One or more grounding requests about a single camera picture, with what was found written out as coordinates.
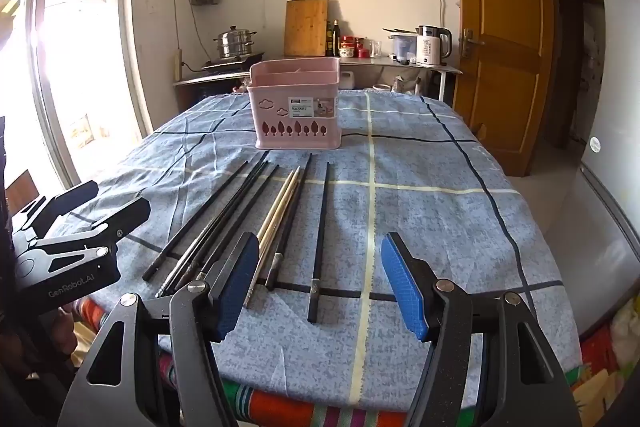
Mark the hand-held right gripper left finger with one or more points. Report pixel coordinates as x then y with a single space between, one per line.
240 287

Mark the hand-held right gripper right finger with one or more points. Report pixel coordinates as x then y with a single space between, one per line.
405 292

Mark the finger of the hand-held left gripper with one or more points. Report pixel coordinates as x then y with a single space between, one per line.
120 217
65 199

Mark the black chopstick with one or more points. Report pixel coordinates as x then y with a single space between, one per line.
215 247
208 247
321 237
201 247
195 222
194 247
291 217
221 247

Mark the light wooden chopstick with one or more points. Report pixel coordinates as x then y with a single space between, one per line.
278 207
284 207

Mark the pink plastic utensil basket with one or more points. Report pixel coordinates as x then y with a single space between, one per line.
280 107

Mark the blue plaid tablecloth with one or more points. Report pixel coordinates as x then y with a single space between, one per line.
425 207

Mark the white power strip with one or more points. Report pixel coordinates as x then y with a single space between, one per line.
178 63

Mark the black induction stove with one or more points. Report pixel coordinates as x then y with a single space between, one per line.
230 63

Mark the steel steamer pot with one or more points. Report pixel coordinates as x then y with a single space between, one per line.
235 42

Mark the metal side counter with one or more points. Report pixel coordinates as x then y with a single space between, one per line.
380 63

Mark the brown wooden door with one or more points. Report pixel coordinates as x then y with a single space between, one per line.
505 82

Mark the white water pitcher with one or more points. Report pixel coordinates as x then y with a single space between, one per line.
402 49

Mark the clear glass cup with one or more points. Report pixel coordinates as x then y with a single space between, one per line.
375 49

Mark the white electric kettle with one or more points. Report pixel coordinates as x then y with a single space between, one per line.
430 47

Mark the dark sauce bottle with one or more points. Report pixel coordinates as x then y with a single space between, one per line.
329 44
336 38

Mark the wooden cutting board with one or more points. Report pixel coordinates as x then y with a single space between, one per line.
306 27

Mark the white window frame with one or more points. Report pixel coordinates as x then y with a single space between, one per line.
135 57

